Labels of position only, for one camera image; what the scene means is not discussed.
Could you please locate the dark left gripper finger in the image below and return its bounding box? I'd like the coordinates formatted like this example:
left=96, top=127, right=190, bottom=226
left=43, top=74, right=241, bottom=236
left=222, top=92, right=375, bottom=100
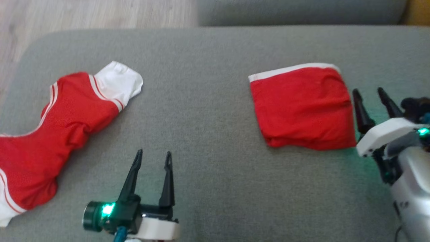
left=118, top=149, right=143, bottom=203
left=159, top=151, right=175, bottom=207

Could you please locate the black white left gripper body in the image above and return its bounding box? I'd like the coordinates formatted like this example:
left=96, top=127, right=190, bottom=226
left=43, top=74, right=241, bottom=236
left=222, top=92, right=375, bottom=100
left=107, top=194, right=181, bottom=242

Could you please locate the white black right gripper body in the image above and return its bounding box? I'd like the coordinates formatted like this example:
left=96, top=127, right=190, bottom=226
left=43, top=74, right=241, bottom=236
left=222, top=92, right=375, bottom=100
left=356, top=117, right=424, bottom=158

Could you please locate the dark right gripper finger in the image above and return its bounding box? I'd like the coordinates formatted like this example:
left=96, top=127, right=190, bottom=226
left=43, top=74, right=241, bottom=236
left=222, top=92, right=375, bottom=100
left=352, top=89, right=376, bottom=133
left=377, top=87, right=404, bottom=119

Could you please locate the red garment white trim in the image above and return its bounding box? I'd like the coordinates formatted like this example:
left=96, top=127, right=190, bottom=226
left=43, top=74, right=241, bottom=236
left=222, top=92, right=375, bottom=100
left=248, top=63, right=357, bottom=151

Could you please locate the red jersey with white sleeves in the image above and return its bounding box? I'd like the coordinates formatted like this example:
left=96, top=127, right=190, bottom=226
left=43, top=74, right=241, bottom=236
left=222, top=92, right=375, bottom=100
left=0, top=60, right=144, bottom=228

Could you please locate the grey fabric sofa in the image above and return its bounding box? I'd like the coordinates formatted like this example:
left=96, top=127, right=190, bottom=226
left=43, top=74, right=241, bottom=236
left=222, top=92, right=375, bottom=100
left=0, top=0, right=430, bottom=242

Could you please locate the yellow fabric cushion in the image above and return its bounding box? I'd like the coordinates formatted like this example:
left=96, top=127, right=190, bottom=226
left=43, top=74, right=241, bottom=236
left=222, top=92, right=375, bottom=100
left=401, top=0, right=430, bottom=26

